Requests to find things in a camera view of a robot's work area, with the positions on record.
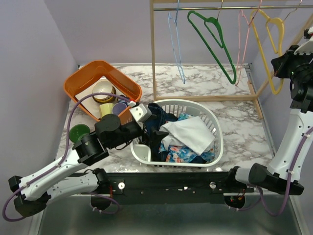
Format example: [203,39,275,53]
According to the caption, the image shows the blue floral garment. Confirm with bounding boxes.
[158,114,215,164]

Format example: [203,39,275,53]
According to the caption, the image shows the wooden clothes rack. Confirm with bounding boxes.
[149,0,313,120]

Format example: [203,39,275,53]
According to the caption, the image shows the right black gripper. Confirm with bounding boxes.
[272,44,313,84]

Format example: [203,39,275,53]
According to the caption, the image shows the white square plate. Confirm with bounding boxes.
[75,77,108,118]

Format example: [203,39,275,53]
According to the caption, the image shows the black mounting base bar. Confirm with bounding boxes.
[95,172,250,205]

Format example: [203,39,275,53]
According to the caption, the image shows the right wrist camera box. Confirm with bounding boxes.
[294,27,313,55]

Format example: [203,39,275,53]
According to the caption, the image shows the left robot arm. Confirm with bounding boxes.
[9,114,168,217]

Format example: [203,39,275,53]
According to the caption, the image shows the yellow cup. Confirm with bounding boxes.
[99,103,113,118]

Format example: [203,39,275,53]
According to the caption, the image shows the patterned ceramic bowl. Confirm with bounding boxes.
[92,80,116,104]

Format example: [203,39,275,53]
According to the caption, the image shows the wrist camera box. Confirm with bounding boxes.
[294,27,313,55]
[128,101,152,128]

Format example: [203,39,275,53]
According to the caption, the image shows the light grey cloth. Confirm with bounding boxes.
[159,116,215,155]

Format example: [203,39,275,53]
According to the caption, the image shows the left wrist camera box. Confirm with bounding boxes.
[128,101,152,128]

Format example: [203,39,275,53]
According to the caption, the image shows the purple cup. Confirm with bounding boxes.
[112,102,128,116]

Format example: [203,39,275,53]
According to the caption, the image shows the light blue wire hanger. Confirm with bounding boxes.
[168,0,186,84]

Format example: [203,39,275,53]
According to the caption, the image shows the green floral mug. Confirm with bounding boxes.
[69,124,90,143]

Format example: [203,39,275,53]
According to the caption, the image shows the orange plastic bin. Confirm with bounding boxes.
[64,60,142,124]

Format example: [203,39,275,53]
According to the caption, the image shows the pink wire hanger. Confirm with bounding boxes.
[235,0,263,86]

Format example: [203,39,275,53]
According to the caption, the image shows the blue denim shorts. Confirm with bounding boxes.
[145,103,214,164]

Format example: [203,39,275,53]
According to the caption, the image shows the yellow plastic hanger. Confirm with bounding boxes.
[249,0,304,95]

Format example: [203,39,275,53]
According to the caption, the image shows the white plastic laundry basket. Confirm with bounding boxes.
[130,99,224,168]

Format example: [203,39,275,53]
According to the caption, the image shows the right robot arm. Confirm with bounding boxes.
[225,43,313,195]

